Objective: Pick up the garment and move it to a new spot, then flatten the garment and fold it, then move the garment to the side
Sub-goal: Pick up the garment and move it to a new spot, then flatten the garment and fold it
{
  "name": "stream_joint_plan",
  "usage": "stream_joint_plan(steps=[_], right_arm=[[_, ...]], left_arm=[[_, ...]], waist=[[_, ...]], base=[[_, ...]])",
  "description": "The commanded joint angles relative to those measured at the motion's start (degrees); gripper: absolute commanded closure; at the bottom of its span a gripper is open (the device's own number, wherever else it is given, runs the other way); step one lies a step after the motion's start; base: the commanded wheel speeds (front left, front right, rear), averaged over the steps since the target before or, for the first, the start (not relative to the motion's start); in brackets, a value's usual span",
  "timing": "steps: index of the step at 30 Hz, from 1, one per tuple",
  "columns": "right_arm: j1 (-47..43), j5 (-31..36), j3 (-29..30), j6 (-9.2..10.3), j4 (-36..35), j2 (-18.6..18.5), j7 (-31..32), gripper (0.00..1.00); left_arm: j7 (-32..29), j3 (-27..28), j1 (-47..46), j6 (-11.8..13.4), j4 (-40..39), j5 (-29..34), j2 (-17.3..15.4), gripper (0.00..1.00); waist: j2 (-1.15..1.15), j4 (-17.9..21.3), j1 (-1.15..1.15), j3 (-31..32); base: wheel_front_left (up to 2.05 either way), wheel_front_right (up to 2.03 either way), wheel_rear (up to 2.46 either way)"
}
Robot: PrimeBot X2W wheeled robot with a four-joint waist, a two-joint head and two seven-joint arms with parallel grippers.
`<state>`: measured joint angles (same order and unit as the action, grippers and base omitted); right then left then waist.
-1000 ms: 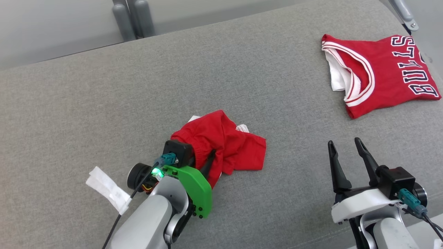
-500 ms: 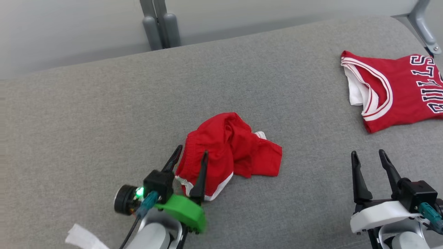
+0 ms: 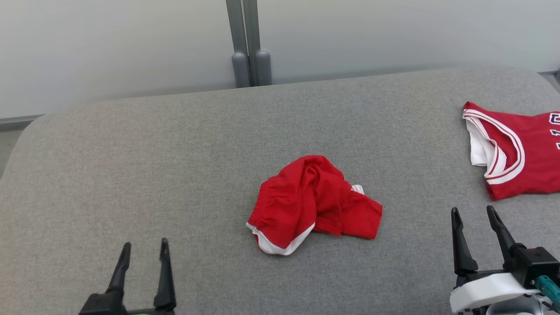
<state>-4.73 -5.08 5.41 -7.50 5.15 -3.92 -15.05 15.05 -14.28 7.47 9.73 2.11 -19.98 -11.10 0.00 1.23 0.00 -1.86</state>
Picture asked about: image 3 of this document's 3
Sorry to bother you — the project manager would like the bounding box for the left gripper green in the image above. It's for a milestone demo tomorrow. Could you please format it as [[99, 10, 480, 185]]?
[[106, 238, 177, 315]]

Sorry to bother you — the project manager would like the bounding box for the grey wall base rail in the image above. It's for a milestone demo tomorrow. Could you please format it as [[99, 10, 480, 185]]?
[[0, 114, 45, 131]]

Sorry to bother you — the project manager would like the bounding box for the grey partition post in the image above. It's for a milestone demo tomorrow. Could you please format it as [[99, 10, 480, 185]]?
[[226, 0, 251, 88], [243, 0, 272, 87]]

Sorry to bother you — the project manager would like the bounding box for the red white basketball jersey shirt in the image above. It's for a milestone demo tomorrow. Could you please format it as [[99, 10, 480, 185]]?
[[462, 101, 560, 201]]

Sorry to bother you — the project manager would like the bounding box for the red shorts white trim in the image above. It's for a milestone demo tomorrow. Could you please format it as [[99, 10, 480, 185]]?
[[245, 155, 384, 256]]

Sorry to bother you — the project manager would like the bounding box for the grey fabric sofa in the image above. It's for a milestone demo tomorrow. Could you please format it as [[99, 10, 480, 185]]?
[[0, 66, 560, 315]]

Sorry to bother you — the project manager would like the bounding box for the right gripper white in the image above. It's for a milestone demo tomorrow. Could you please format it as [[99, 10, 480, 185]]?
[[449, 205, 542, 314]]

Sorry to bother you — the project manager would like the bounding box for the right camera cable teal plug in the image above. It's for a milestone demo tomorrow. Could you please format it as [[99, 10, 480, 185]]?
[[535, 276, 560, 303]]

